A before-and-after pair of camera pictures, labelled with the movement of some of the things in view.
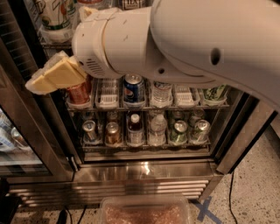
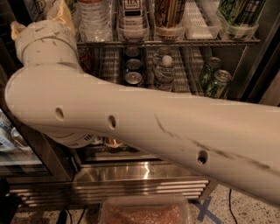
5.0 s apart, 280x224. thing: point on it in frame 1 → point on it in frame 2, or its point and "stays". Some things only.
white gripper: (88, 44) → (40, 31)
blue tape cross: (204, 211) stays
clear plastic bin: (144, 209) stays
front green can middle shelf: (215, 93) stays
